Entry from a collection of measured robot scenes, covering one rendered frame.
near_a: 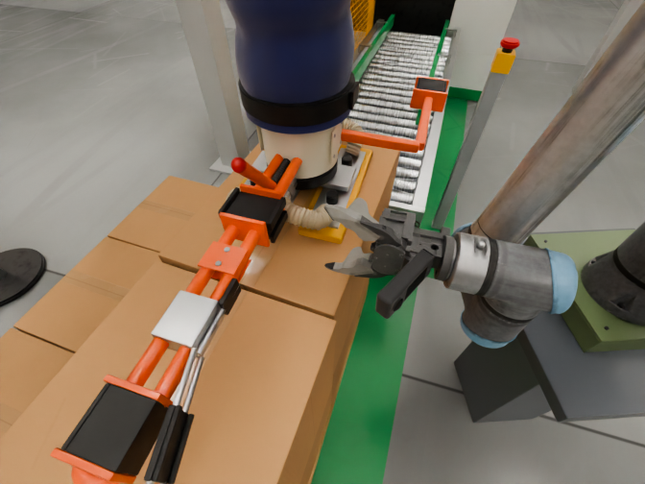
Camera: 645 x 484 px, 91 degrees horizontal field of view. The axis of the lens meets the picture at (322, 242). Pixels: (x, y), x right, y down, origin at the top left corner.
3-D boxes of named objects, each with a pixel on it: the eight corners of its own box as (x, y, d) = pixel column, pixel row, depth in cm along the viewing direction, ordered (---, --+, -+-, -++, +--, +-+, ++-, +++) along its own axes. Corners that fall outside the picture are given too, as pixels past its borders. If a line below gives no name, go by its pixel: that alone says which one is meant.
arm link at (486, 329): (497, 300, 66) (525, 263, 56) (515, 355, 58) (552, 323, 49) (450, 298, 66) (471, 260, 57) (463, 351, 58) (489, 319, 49)
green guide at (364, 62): (381, 24, 284) (382, 12, 277) (393, 25, 282) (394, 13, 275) (322, 108, 187) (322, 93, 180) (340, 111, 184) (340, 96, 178)
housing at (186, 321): (188, 303, 49) (178, 288, 46) (227, 315, 48) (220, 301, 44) (160, 346, 45) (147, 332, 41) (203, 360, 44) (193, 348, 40)
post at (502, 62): (432, 220, 205) (497, 47, 129) (442, 223, 204) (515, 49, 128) (431, 228, 201) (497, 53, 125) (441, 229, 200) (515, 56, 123)
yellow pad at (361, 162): (337, 149, 92) (338, 133, 88) (371, 155, 90) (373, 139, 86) (298, 234, 71) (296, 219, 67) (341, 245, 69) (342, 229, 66)
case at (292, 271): (290, 207, 134) (280, 118, 104) (383, 233, 125) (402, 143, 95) (207, 334, 98) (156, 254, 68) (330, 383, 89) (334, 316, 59)
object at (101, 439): (127, 385, 41) (107, 373, 37) (177, 403, 40) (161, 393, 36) (78, 461, 36) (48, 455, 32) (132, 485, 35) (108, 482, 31)
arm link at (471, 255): (468, 304, 50) (492, 269, 43) (437, 297, 51) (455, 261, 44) (468, 260, 56) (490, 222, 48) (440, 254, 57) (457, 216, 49)
